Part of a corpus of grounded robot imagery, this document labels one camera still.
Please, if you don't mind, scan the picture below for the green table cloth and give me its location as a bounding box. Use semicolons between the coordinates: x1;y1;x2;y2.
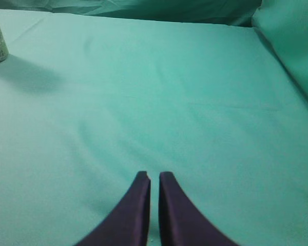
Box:
0;1;308;245

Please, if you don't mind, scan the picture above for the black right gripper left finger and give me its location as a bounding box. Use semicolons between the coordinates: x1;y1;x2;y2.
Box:
77;171;151;246

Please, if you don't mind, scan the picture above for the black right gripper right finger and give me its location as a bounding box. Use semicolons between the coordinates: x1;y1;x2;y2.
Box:
159;172;236;246

